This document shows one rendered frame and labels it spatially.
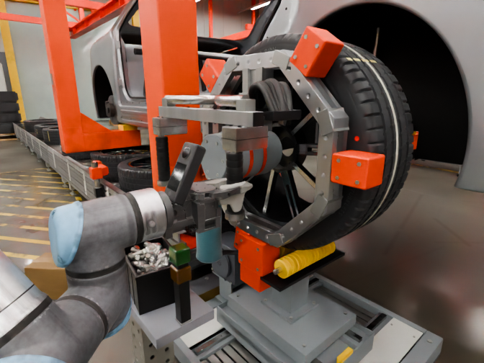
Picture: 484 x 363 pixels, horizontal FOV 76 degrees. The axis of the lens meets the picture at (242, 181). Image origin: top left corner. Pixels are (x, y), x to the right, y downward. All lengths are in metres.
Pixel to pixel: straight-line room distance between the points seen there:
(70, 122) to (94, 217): 2.60
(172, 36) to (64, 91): 1.94
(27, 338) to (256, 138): 0.49
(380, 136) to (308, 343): 0.71
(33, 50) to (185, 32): 12.66
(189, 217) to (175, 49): 0.79
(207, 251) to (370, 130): 0.60
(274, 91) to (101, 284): 0.50
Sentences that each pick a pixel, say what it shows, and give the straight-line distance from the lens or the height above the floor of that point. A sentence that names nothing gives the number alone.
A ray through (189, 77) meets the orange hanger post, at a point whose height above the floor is 1.08.
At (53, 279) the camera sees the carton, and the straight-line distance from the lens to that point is 1.89.
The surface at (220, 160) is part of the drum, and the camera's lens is 0.81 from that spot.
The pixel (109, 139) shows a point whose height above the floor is 0.61.
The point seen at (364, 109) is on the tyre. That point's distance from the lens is 0.79.
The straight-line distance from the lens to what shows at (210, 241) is 1.01.
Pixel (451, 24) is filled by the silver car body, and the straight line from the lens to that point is 1.13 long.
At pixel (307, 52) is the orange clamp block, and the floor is 1.11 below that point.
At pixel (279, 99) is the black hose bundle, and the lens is 0.70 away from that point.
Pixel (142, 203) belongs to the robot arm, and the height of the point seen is 0.84.
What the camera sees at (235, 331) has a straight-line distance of 1.34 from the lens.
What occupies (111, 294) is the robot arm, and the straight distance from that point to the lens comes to 0.55.
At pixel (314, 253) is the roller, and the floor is 0.53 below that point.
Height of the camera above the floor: 1.01
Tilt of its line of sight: 16 degrees down
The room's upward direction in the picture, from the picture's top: straight up
